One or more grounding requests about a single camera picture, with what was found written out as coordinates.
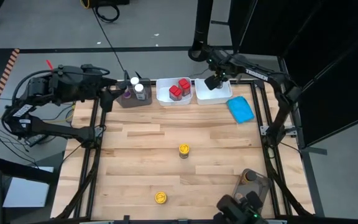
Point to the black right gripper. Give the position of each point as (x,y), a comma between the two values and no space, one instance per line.
(213,82)

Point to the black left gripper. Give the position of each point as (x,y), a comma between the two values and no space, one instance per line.
(93,84)

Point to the purple-label dark-lid spice jar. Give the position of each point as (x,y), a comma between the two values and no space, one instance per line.
(127,93)

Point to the white-lid seasoning jar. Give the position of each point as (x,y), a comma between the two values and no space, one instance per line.
(134,81)
(140,90)

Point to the red-lid spice jar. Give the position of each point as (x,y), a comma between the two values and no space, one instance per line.
(184,85)
(175,92)

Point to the black-lid orange spice jar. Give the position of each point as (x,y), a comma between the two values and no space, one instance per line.
(250,176)

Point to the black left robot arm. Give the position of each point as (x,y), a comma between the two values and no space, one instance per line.
(54,131)

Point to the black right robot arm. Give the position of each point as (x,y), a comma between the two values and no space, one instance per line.
(259,74)

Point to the white plastic bin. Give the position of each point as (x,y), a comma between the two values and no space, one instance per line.
(163,98)
(213,97)

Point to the grey translucent plastic bin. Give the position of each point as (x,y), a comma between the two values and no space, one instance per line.
(261,186)
(135,103)

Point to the black pole stand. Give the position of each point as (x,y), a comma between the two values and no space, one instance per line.
(202,18)

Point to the yellow-lid black spice can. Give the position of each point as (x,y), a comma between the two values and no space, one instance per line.
(161,198)
(184,149)

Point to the black equipment box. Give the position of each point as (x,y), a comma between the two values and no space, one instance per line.
(110,2)

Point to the black partition panel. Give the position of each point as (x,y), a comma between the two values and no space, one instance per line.
(322,62)

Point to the white flat panel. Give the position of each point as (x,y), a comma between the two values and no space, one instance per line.
(26,193)

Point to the black metal table frame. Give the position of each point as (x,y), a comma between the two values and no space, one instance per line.
(258,86)

